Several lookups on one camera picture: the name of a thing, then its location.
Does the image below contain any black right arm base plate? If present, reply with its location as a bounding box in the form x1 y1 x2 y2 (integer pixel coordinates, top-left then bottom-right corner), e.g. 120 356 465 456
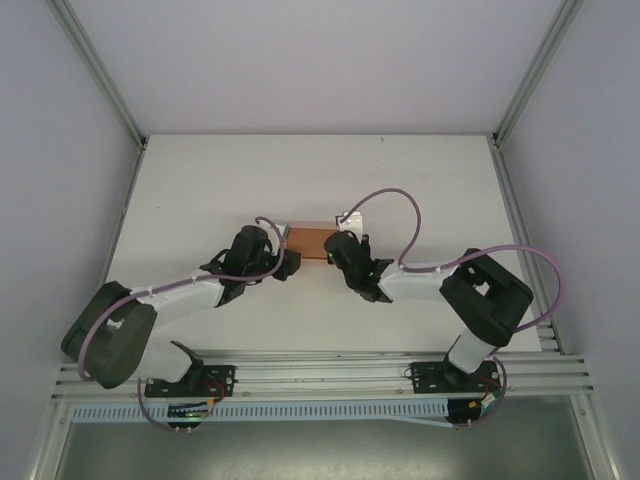
408 360 502 397

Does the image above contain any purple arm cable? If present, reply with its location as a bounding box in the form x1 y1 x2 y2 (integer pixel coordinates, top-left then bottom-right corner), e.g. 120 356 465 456
77 215 287 432
335 187 565 431

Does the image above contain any red base power wire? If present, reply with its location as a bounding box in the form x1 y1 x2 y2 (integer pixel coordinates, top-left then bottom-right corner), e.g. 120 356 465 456
202 379 226 406
472 374 504 409

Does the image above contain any pale slotted cable duct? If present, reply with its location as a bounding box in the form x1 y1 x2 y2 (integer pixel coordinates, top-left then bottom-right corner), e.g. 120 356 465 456
72 399 484 427

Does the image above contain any black electronics board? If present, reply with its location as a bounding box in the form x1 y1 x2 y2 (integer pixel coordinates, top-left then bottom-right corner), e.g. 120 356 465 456
447 399 489 431
167 402 209 434

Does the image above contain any aluminium frame leg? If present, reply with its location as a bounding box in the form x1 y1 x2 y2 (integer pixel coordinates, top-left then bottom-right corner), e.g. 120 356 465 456
29 399 76 480
569 394 619 480

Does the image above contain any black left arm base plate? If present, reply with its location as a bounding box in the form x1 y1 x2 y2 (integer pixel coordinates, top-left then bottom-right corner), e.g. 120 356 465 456
143 363 237 400

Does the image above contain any aluminium frame post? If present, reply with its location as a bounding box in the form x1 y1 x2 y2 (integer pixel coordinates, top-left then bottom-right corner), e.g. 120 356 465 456
47 0 149 151
492 0 586 149

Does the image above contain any aluminium rail beam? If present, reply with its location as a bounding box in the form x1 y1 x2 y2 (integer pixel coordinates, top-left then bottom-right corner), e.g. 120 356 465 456
52 348 596 401

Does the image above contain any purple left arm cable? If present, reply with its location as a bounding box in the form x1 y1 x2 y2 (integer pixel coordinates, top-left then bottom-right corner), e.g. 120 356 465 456
77 215 287 432

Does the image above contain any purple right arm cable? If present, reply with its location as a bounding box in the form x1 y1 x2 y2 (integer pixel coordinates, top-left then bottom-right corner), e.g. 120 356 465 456
335 187 565 431

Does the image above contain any pink corrugated cardboard box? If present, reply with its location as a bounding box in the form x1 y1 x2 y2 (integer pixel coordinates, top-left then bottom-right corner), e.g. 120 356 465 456
285 218 337 265

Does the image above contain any aluminium table side rail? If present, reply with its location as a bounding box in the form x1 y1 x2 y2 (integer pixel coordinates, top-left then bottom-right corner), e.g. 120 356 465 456
79 142 149 364
489 144 569 357

